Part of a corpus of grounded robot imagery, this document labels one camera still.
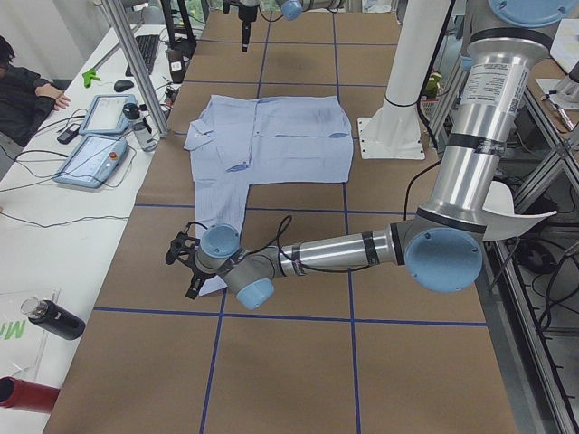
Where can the grey aluminium frame post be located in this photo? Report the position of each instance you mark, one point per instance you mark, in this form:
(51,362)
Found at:
(128,45)

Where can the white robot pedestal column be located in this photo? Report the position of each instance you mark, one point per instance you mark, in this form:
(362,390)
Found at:
(394,132)

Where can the dark tumbler with label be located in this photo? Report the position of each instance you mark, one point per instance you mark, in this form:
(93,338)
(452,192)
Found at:
(176,64)

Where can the black thermos bottle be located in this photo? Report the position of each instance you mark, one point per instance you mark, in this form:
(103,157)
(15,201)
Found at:
(53,318)

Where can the upper blue teach pendant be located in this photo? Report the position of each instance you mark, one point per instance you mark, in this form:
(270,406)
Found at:
(105,115)

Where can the red cylinder bottle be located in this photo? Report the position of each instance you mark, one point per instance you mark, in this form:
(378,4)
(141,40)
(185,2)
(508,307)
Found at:
(18,394)

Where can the black computer mouse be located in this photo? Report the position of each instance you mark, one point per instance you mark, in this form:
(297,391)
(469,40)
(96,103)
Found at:
(123,85)

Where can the green plastic toy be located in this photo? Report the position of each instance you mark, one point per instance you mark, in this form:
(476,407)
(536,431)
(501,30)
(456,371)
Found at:
(89,76)

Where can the black mobile phone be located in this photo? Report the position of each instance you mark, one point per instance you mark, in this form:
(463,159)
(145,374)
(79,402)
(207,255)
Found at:
(68,134)

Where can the brown table cover mat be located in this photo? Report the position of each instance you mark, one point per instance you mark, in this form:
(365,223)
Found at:
(371,352)

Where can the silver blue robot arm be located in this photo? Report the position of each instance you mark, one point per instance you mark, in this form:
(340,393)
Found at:
(440,245)
(293,9)

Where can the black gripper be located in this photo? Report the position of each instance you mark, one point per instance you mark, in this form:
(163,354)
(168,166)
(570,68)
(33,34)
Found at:
(244,19)
(199,273)

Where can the clear water bottle black cap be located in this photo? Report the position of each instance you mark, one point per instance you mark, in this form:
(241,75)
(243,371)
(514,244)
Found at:
(139,126)

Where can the black monitor stand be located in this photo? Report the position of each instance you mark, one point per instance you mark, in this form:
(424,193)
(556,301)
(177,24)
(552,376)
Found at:
(179,29)

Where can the black computer keyboard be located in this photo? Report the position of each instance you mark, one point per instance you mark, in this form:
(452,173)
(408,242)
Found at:
(148,47)

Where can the blue teach pendant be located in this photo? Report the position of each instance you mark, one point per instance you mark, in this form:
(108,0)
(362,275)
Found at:
(105,115)
(92,162)

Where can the person in dark jacket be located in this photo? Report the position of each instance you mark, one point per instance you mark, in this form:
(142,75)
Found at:
(27,99)

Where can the blue striped button shirt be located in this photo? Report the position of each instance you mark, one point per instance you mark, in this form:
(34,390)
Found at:
(238,143)

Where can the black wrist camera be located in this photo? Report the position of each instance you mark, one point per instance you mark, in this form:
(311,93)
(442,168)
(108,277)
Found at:
(182,248)
(227,4)

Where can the lower blue teach pendant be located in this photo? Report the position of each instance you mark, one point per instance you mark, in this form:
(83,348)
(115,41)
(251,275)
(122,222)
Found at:
(92,162)

